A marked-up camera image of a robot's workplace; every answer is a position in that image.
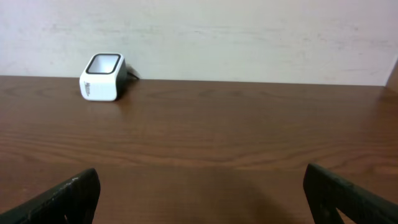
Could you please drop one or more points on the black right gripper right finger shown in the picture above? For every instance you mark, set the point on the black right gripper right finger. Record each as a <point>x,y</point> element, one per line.
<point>329,194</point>

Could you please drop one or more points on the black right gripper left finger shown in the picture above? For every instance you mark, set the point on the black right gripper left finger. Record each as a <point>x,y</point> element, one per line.
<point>72,201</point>

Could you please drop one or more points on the white barcode scanner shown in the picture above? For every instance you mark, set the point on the white barcode scanner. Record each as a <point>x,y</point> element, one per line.
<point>104,78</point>

